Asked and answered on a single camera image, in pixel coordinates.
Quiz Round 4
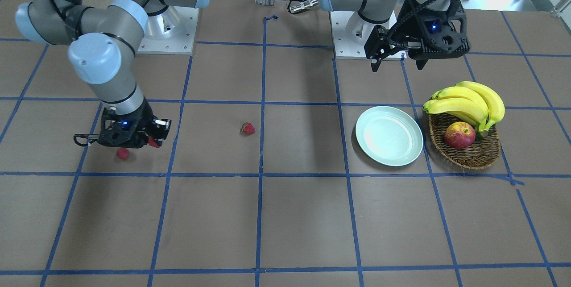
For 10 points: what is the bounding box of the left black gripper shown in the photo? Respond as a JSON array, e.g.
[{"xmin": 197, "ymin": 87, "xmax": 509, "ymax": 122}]
[{"xmin": 364, "ymin": 0, "xmax": 471, "ymax": 73}]

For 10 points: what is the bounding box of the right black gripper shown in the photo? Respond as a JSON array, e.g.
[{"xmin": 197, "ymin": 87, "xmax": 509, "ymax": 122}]
[{"xmin": 98, "ymin": 100, "xmax": 172, "ymax": 148}]

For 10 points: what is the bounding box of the red strawberry two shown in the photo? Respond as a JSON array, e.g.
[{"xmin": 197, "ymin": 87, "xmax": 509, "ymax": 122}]
[{"xmin": 147, "ymin": 136, "xmax": 161, "ymax": 148}]

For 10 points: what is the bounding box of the red strawberry three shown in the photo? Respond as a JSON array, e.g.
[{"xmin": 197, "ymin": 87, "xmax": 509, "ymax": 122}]
[{"xmin": 116, "ymin": 147, "xmax": 130, "ymax": 160}]

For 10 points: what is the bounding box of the red strawberry one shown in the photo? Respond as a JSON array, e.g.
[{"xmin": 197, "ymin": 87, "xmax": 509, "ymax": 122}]
[{"xmin": 240, "ymin": 122, "xmax": 256, "ymax": 136}]

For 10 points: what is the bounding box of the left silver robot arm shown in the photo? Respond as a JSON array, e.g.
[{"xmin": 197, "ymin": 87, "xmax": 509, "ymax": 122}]
[{"xmin": 319, "ymin": 0, "xmax": 471, "ymax": 72}]

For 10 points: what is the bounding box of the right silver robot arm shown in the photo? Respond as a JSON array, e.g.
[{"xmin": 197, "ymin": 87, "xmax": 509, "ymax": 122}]
[{"xmin": 15, "ymin": 0, "xmax": 171, "ymax": 149}]

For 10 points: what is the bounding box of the light green plate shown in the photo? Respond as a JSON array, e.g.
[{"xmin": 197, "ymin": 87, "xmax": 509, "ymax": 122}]
[{"xmin": 355, "ymin": 106, "xmax": 424, "ymax": 167}]

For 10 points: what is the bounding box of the yellow banana bunch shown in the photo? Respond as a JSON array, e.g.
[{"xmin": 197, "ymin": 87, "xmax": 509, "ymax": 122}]
[{"xmin": 423, "ymin": 81, "xmax": 505, "ymax": 138}]

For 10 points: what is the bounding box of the red apple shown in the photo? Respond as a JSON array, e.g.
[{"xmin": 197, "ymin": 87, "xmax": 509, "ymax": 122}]
[{"xmin": 444, "ymin": 121, "xmax": 476, "ymax": 150}]

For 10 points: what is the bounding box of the wicker basket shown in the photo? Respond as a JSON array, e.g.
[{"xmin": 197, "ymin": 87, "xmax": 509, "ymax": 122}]
[{"xmin": 426, "ymin": 113, "xmax": 501, "ymax": 170}]

